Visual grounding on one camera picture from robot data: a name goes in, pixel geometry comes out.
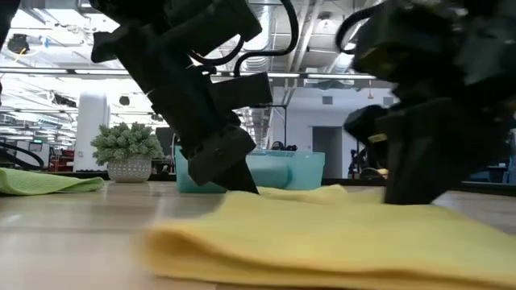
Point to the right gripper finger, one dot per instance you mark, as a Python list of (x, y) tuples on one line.
[(369, 129), (435, 153)]

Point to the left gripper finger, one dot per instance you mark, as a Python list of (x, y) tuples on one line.
[(225, 161)]

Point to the teal translucent plastic tray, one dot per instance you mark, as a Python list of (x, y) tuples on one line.
[(302, 169)]

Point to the yellow microfiber towel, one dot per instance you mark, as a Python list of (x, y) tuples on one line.
[(322, 241)]

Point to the lime green microfiber towel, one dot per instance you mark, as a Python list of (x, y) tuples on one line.
[(40, 183)]

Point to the black background robot arm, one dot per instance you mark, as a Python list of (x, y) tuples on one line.
[(356, 163)]

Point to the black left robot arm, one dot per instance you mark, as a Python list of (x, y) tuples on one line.
[(193, 20)]

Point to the yellow hanging pendant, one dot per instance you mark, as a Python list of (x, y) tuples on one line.
[(369, 96)]

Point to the black background monitor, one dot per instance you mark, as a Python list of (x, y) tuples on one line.
[(163, 141)]

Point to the white round column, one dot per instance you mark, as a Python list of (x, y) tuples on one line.
[(92, 133)]

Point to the artificial green potted plant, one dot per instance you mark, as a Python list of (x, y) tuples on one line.
[(129, 171)]

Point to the red storage rack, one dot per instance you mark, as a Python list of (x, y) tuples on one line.
[(64, 161)]

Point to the black round ceiling fixture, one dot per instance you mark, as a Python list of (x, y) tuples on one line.
[(18, 44)]

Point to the black aluminium table frame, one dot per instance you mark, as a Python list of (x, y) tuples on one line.
[(346, 182)]

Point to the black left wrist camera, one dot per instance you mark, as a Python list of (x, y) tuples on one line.
[(242, 90)]

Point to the black gantry frame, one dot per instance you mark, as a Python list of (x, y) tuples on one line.
[(284, 121)]

